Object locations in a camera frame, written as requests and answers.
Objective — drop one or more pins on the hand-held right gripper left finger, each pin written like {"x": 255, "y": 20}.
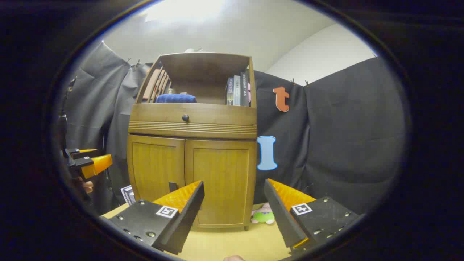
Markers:
{"x": 185, "y": 221}

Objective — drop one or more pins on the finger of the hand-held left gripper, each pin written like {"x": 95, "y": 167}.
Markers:
{"x": 94, "y": 165}
{"x": 81, "y": 153}

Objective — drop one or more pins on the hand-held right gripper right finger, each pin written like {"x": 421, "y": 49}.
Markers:
{"x": 281, "y": 217}

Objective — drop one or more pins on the wooden double-door shoe cabinet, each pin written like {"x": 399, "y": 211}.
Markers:
{"x": 203, "y": 63}

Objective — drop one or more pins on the wooden cabinet drawer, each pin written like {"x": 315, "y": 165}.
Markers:
{"x": 217, "y": 116}

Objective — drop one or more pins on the green and pink plush toy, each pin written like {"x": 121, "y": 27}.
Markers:
{"x": 264, "y": 215}

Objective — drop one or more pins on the black backdrop cloth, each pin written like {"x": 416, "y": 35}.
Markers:
{"x": 344, "y": 137}

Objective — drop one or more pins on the black round drawer knob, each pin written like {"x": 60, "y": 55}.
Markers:
{"x": 185, "y": 117}

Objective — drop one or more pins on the blue folded towel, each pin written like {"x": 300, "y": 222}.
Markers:
{"x": 175, "y": 98}

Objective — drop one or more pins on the grey book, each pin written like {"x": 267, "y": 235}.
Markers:
{"x": 237, "y": 90}

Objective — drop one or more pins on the dark blue book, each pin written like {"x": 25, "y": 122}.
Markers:
{"x": 230, "y": 92}

